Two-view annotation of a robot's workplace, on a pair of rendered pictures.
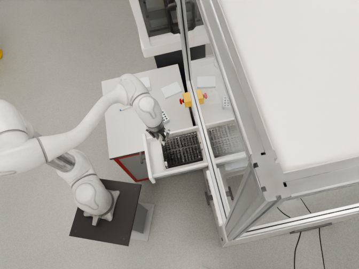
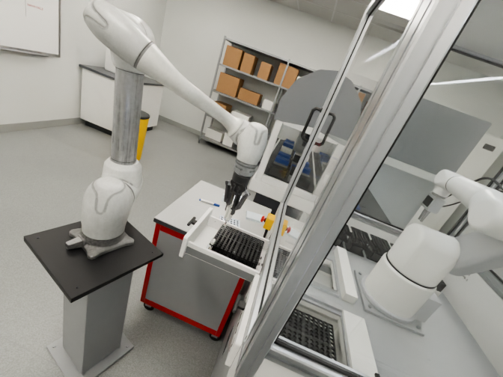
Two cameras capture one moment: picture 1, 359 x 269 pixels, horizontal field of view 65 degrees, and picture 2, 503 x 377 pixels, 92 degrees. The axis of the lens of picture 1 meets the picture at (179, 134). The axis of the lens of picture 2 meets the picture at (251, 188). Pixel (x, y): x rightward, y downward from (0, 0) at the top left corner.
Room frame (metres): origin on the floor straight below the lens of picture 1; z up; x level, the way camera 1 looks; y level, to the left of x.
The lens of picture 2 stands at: (-0.30, -0.01, 1.58)
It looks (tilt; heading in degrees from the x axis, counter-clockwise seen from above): 24 degrees down; 3
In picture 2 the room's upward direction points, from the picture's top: 21 degrees clockwise
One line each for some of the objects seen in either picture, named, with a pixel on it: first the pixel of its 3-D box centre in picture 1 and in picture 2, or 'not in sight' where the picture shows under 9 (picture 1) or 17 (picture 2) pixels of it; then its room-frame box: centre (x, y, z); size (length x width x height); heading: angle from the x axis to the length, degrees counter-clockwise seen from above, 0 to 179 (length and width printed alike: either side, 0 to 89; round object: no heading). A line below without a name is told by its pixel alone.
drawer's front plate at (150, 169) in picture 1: (148, 157); (197, 230); (0.62, 0.21, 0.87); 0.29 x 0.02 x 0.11; 179
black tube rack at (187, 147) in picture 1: (181, 150); (236, 247); (0.61, 0.01, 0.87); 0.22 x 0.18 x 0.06; 89
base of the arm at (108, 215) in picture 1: (99, 205); (98, 235); (0.42, 0.56, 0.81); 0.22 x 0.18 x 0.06; 156
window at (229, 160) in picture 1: (205, 98); (325, 138); (0.57, -0.14, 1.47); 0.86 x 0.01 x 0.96; 179
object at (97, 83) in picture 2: not in sight; (126, 93); (3.64, 2.78, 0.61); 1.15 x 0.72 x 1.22; 178
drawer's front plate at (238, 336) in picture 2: (214, 197); (244, 313); (0.29, -0.10, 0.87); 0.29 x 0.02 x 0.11; 179
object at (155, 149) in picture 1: (182, 150); (238, 249); (0.61, 0.00, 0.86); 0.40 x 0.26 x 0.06; 89
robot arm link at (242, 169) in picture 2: (154, 121); (244, 167); (0.65, 0.10, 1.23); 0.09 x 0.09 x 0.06
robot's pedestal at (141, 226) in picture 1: (121, 213); (96, 301); (0.44, 0.55, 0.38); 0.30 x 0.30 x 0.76; 68
